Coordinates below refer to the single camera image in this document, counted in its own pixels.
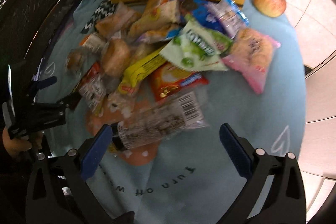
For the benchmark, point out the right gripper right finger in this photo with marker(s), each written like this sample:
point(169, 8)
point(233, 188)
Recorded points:
point(250, 165)

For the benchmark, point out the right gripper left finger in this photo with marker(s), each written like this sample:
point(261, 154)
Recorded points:
point(81, 164)

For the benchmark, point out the white label red snack pack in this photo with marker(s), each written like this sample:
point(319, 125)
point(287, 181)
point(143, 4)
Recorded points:
point(92, 89)

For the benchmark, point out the clear cookie bag white label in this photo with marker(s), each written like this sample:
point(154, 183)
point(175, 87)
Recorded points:
point(75, 59)

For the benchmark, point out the clear barcode snack bar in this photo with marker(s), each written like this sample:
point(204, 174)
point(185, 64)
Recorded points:
point(159, 122)

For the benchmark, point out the long yellow snack bar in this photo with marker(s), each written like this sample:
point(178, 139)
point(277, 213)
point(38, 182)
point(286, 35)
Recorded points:
point(136, 73)

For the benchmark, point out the brown bread packet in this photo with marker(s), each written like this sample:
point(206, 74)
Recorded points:
point(116, 58)

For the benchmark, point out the orange red chip packet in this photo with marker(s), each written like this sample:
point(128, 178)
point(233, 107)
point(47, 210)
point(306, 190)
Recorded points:
point(168, 80)

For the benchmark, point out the blue cookie packet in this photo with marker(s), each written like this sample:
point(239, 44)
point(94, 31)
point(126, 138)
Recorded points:
point(198, 10)

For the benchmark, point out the person left hand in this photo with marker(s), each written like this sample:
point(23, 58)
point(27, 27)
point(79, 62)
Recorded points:
point(12, 147)

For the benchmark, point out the teal printed tablecloth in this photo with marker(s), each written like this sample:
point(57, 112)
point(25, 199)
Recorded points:
point(190, 178)

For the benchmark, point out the pink wafer packet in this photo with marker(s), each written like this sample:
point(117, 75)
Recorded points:
point(251, 54)

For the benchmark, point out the green candy packet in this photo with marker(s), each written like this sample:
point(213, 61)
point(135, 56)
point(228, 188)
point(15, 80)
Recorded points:
point(197, 49)

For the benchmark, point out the clear bread packet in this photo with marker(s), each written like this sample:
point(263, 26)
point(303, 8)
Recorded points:
point(119, 23)

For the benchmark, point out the red apple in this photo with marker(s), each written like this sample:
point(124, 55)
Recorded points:
point(271, 8)

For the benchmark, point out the orange biscuit packet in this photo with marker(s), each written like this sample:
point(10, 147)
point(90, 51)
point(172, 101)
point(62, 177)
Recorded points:
point(157, 14)

